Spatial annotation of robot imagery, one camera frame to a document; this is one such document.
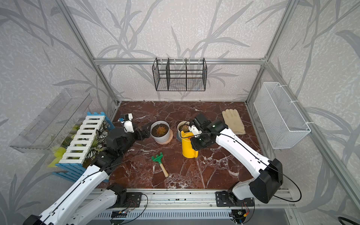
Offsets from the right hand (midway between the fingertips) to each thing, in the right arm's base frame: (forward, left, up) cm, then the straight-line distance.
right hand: (193, 145), depth 76 cm
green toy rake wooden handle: (0, +22, -17) cm, 28 cm away
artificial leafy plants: (-2, +47, +7) cm, 48 cm away
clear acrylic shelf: (+3, +71, +11) cm, 72 cm away
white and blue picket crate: (-2, +51, +10) cm, 52 cm away
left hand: (+8, +26, +10) cm, 29 cm away
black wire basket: (+55, +9, +8) cm, 56 cm away
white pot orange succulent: (+14, +21, -6) cm, 26 cm away
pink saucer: (+14, +15, -16) cm, 26 cm away
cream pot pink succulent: (+19, +7, -10) cm, 22 cm away
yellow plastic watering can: (-2, +3, -3) cm, 5 cm away
